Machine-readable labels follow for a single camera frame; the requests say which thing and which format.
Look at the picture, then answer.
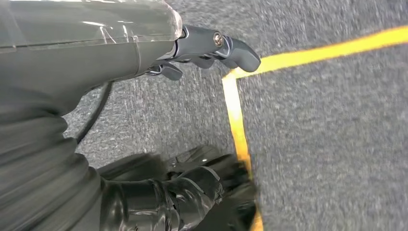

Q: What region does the yellow floor tape rectangle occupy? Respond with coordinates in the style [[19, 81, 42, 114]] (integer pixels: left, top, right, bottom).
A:
[[221, 25, 408, 231]]

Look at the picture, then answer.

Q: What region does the black robot leg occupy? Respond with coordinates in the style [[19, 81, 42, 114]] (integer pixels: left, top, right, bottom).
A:
[[97, 145, 257, 231]]

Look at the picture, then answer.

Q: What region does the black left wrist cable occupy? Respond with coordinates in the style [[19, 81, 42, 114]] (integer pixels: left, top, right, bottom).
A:
[[75, 81, 113, 144]]

